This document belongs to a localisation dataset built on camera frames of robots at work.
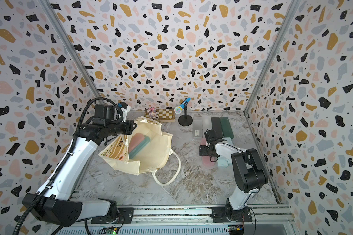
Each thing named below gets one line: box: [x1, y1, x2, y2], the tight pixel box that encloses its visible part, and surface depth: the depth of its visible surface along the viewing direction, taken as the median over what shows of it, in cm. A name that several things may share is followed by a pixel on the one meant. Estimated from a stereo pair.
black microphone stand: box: [178, 101, 193, 127], surface depth 119 cm
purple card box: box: [148, 106, 159, 119], surface depth 118 cm
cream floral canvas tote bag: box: [98, 116, 181, 187], surface depth 86 cm
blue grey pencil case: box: [128, 135, 151, 160], surface depth 99 cm
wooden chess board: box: [144, 107, 176, 123], surface depth 119 cm
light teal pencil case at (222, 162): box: [217, 156, 229, 168], surface depth 92 cm
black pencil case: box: [211, 117, 224, 139], surface depth 115 cm
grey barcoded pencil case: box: [192, 116, 203, 138], surface depth 118 cm
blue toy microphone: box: [174, 97, 192, 115], surface depth 97 cm
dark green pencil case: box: [220, 117, 234, 140], surface depth 112 cm
